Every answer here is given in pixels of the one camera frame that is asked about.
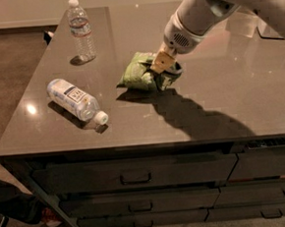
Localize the white gripper with vent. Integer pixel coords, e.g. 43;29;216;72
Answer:
150;14;203;74

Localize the clear upright water bottle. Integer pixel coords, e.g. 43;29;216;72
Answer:
67;0;96;66

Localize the top right drawer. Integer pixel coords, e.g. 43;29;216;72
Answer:
229;146;285;181

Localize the person's dark trouser leg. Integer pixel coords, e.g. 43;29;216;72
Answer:
0;180;44;225

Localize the drawer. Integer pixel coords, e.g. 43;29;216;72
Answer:
229;146;285;181
77;209;208;227
32;153;237;195
214;182;285;208
59;188;220;218
206;203;285;222

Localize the bottom left drawer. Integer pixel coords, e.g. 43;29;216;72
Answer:
77;209;208;227

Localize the middle right drawer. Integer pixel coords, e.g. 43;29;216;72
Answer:
214;182;285;208

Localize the blue plastic bottle lying down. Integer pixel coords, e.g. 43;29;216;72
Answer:
47;79;108;126

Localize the green jalapeno chip bag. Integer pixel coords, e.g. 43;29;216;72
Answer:
117;52;183;91

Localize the middle left drawer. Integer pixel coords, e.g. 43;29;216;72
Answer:
59;188;220;218

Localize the top left drawer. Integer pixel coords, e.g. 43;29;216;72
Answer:
32;153;237;195

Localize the dark drawer cabinet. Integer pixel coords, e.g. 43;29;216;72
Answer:
0;138;285;227

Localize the red and white shoe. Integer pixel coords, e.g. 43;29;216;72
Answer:
41;207;62;227

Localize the bottom right drawer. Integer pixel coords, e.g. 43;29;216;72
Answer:
206;203;285;222

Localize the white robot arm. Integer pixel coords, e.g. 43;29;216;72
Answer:
150;0;285;73

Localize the black object behind table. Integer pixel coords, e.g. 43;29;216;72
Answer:
43;31;54;44

